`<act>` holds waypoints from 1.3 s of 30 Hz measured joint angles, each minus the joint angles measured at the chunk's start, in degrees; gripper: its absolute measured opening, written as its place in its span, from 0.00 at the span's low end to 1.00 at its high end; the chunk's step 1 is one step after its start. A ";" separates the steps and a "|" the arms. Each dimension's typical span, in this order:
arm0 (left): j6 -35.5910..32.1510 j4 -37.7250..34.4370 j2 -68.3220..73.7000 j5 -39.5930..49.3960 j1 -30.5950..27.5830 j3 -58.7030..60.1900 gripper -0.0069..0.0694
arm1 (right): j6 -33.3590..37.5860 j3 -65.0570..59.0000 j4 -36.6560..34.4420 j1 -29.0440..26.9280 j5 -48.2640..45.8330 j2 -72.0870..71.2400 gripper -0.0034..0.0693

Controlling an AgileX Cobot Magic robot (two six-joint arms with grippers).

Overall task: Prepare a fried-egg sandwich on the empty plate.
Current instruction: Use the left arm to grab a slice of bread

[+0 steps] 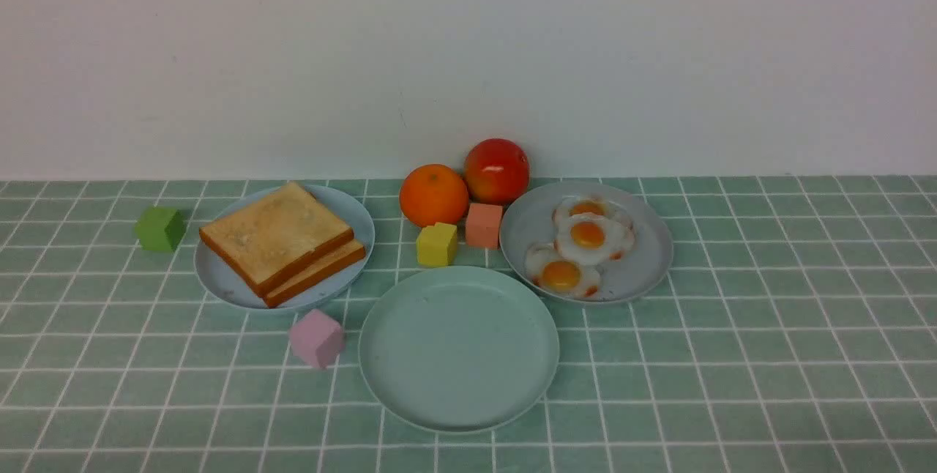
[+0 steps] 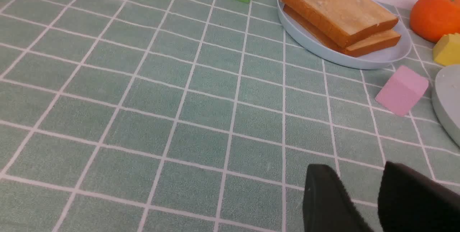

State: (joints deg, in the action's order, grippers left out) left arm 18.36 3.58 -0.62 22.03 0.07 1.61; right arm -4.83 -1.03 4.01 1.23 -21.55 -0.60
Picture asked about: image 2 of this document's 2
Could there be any grey centre plate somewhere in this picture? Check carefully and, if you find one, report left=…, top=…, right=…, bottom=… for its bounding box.
left=432, top=64, right=460, bottom=145

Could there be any orange fruit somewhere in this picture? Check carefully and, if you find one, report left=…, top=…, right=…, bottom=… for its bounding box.
left=409, top=0, right=460, bottom=43

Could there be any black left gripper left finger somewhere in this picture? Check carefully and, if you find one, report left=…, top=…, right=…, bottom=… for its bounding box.
left=303, top=164, right=373, bottom=232

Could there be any light blue plate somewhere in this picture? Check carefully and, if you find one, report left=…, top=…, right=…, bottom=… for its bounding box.
left=277, top=0, right=411, bottom=70

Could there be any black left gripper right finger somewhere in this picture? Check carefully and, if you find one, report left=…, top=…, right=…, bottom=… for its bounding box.
left=378, top=161, right=460, bottom=232

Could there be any pink block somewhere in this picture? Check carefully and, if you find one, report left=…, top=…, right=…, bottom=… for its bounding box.
left=375, top=65, right=429, bottom=116

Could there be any toast slice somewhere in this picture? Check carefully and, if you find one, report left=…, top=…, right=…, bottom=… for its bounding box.
left=281, top=0, right=398, bottom=47
left=283, top=5, right=401, bottom=57

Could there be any yellow block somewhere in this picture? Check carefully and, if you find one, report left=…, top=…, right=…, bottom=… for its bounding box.
left=433, top=33, right=460, bottom=66

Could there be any green checked tablecloth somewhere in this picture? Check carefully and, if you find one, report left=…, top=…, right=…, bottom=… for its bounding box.
left=0, top=0, right=459, bottom=232

